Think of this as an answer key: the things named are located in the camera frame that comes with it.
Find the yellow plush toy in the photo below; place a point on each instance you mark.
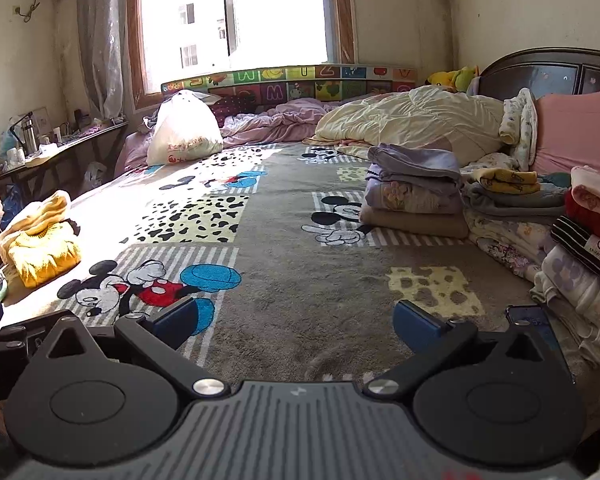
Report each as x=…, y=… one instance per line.
x=450, y=79

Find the red folded garment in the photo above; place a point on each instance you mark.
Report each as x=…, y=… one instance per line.
x=592, y=225

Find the white lilac-print folded garment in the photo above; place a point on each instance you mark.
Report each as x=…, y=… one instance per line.
x=580, y=300

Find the dark wooden desk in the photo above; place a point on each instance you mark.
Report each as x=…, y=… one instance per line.
x=55, y=160

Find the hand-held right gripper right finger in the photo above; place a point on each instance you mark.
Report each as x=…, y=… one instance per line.
x=415, y=329

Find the grey-green folded garment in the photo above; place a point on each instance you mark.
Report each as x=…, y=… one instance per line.
x=510, y=202

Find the white plastic bag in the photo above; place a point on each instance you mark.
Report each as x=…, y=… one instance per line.
x=185, y=130

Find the white floral folded cloth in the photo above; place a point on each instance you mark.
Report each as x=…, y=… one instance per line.
x=510, y=245

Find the pink and white folded garment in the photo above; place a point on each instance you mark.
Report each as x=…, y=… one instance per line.
x=597, y=187

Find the pink quilt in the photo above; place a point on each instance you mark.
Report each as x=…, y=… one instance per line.
x=280, y=120

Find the dark wooden headboard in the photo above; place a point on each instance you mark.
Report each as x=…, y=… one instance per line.
x=545, y=72

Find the steel thermos flask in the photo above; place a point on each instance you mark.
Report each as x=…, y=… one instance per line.
x=29, y=135

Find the smartphone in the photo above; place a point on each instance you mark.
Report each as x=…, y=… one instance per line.
x=527, y=316

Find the pink pillow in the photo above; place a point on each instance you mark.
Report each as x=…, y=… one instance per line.
x=580, y=130

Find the cream knit sweater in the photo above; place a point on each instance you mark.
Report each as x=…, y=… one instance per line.
x=30, y=215

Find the yellow printed folded garment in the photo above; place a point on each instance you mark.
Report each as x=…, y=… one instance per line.
x=505, y=180

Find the window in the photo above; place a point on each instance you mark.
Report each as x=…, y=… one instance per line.
x=270, y=10

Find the black striped folded garment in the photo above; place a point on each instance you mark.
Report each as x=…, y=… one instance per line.
x=580, y=252

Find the beige folded garment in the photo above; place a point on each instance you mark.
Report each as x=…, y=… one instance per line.
x=410, y=224

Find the white patterned baby blanket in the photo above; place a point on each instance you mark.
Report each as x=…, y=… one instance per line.
x=517, y=120

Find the small plastic bag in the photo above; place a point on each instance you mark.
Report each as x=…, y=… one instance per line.
x=94, y=176

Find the sheer grey curtain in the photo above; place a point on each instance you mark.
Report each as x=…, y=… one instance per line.
x=102, y=35

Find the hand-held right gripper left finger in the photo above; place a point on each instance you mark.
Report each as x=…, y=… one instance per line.
x=177, y=322

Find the colourful alphabet foam mat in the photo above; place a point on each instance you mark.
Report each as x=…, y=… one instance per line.
x=330, y=87

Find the cream quilt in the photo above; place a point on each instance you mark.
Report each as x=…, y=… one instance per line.
x=415, y=115

